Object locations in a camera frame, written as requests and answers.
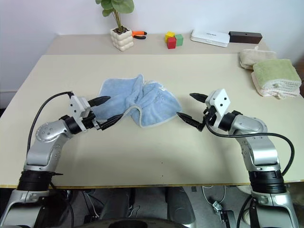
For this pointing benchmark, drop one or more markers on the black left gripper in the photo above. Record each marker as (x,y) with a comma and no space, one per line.
(90,124)

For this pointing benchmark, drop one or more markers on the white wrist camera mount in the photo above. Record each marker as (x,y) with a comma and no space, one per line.
(221,99)
(78,105)

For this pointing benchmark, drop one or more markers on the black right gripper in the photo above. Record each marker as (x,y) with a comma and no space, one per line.
(210,116)

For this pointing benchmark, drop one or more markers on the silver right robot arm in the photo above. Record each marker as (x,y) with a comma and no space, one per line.
(261,152)

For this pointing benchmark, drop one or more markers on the green plant in white pot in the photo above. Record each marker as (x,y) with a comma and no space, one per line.
(121,39)

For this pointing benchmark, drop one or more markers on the orange black pliers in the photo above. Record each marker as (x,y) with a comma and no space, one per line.
(138,34)

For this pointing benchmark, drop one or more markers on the red cube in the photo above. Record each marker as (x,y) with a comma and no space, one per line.
(171,43)

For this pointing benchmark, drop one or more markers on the light blue towel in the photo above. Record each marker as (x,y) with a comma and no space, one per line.
(152,104)

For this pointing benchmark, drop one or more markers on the green cube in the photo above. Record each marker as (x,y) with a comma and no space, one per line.
(179,40)

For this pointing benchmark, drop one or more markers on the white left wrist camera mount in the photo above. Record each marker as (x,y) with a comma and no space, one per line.
(78,105)

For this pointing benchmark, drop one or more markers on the dark brown box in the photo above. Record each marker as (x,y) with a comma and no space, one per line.
(245,37)

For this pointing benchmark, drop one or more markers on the folded green cream towel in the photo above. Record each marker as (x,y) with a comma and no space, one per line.
(275,73)

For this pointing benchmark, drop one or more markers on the yellow cube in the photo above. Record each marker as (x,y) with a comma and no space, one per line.
(169,34)

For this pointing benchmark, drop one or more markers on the dark grey rounded shape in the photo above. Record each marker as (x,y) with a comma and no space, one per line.
(111,204)
(178,206)

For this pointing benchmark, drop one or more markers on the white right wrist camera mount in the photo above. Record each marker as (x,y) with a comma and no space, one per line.
(221,99)

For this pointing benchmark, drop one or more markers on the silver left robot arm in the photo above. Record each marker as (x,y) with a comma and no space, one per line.
(45,152)

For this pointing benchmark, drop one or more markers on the flat white box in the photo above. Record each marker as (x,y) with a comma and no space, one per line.
(210,37)

